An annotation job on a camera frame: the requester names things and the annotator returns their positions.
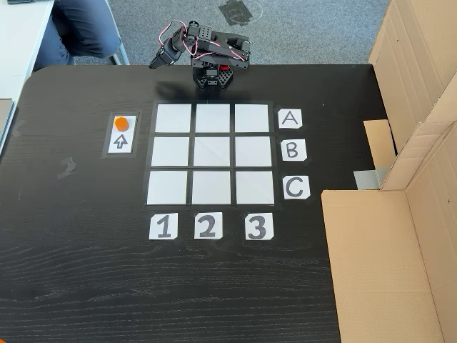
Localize white nine-square grid sheet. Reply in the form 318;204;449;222
142;101;285;212

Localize black floor tape patch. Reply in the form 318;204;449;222
217;0;264;27

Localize person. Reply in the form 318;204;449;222
33;0;122;72

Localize white arrow paper sheet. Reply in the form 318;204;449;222
101;110;142;160

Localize white desk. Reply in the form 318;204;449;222
0;0;55;100

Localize paper sheet letter A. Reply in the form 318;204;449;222
278;109;304;130

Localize paper sheet letter B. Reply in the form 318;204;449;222
281;139;308;163

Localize paper sheet number 1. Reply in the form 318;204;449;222
149;213;179;240

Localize paper sheet number 2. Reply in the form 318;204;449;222
193;211;224;240

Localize paper sheet letter C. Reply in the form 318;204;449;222
282;175;311;201

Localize paper sheet number 3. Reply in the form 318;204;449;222
244;212;275;242

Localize brown cardboard box panel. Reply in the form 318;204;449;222
321;121;457;343
363;0;457;192

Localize red white servo cable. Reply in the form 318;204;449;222
157;21;248;61

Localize white metal frame leg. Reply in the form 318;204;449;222
108;34;131;66

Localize grey duct tape strip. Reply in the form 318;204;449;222
353;166;389;191

